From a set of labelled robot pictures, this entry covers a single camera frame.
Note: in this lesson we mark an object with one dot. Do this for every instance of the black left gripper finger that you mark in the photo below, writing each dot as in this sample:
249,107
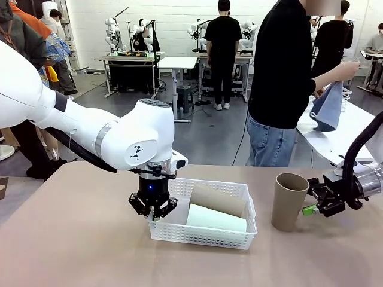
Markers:
140,204
167,206

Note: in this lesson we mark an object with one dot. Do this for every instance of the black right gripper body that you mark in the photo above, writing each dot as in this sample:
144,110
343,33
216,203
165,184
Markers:
333,194

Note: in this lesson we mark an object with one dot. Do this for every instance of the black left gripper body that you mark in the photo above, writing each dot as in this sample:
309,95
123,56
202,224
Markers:
154,188

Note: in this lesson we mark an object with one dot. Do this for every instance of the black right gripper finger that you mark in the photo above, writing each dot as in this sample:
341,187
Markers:
311,210
316,186

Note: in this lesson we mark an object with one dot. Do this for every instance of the tall brown cup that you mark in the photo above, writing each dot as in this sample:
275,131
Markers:
215,200
287,209

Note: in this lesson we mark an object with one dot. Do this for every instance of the white perforated plastic basket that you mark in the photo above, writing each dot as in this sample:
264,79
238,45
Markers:
203,236

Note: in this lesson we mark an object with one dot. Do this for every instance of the pale green cup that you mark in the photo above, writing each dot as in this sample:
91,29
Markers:
212,219

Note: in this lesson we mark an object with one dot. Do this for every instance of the blue grey cloth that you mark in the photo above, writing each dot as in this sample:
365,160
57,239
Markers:
327,113

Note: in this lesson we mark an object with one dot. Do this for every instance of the person's right forearm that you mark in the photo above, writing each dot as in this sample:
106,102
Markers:
327,76

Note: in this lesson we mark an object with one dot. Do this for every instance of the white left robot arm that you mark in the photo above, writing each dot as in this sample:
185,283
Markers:
89,131

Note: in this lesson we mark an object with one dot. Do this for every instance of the white lab robot arm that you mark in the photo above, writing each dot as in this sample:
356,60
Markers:
146,33
248,30
111,33
194,30

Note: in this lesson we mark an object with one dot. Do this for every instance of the person's left hand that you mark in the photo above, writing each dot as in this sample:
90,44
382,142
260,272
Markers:
318,94

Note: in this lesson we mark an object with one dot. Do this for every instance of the person's right hand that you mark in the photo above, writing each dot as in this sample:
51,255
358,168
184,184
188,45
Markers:
350,68

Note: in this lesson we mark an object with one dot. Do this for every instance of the white side table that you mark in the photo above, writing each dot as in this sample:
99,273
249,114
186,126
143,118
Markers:
353,128

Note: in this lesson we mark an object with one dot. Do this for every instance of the tall grey stool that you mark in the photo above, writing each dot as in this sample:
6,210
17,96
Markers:
184,98

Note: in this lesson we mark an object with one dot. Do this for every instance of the wood top lab table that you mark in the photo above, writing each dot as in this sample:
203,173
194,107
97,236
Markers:
131,74

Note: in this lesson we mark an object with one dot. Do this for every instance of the person in black shirt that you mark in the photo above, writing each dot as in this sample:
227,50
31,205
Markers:
278,74

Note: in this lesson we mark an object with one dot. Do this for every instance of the white standing desk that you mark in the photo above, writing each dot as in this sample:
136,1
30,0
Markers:
178,62

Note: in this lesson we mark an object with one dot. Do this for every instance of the brown board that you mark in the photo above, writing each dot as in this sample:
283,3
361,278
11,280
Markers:
3,188

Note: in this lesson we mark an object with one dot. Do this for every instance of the white round stand base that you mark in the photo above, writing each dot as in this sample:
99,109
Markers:
6,152

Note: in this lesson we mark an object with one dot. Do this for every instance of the desk with white legs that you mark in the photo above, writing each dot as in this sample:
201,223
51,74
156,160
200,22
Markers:
374,54

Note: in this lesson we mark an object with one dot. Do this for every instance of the person in light jacket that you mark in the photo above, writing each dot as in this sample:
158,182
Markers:
64,74

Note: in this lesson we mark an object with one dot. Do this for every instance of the person in black sweater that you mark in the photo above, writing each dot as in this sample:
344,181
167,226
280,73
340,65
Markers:
332,39

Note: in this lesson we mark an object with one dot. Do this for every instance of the seated person in grey top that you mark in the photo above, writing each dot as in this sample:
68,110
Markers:
375,42

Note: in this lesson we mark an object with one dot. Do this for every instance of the person in black t-shirt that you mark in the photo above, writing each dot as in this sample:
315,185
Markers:
223,45

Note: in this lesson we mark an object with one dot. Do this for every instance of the mannequin in orange clothes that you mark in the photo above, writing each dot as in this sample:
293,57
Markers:
33,24

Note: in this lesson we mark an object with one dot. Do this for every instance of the white tower fan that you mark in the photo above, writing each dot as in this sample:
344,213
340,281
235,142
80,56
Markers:
48,7

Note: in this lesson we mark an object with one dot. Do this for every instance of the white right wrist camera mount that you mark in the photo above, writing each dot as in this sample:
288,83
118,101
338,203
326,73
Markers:
339,171

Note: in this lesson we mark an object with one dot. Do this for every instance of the white frame lab table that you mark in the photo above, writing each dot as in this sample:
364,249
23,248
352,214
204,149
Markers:
200,77

